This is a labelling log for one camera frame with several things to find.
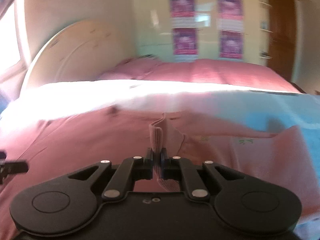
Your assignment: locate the upper left purple poster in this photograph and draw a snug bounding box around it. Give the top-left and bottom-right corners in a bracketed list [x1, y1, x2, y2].
[169, 0, 195, 18]

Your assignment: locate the upper right purple poster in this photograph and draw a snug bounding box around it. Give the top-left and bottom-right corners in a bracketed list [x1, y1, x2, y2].
[217, 0, 244, 21]

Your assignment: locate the cream glossy wardrobe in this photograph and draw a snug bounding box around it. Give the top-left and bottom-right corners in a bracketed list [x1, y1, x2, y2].
[133, 0, 261, 64]

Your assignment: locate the brown wooden door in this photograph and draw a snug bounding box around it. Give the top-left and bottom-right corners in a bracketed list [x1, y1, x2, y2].
[267, 0, 297, 81]

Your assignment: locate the lower right purple poster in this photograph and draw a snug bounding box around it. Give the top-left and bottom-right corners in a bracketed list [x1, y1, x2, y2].
[219, 30, 244, 60]

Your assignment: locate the lower left purple poster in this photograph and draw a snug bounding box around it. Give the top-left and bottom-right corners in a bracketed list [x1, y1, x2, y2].
[172, 28, 198, 55]

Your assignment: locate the pink quilt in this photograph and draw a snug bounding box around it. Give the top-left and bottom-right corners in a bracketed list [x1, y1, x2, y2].
[140, 59, 299, 93]

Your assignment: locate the blue patterned bed sheet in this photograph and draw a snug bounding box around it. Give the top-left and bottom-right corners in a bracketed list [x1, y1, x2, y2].
[1, 80, 319, 239]

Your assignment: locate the cream round headboard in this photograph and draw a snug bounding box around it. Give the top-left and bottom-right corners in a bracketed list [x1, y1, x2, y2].
[22, 20, 134, 90]

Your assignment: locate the purple poster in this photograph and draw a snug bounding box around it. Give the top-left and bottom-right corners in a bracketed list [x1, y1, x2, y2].
[169, 0, 195, 18]
[219, 30, 244, 60]
[217, 0, 244, 21]
[172, 28, 198, 55]

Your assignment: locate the pink ribbed garment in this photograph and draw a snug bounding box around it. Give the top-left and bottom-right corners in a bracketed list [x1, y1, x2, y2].
[1, 107, 319, 239]

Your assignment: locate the pink pillow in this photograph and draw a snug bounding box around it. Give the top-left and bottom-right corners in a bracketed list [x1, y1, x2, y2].
[98, 57, 162, 80]

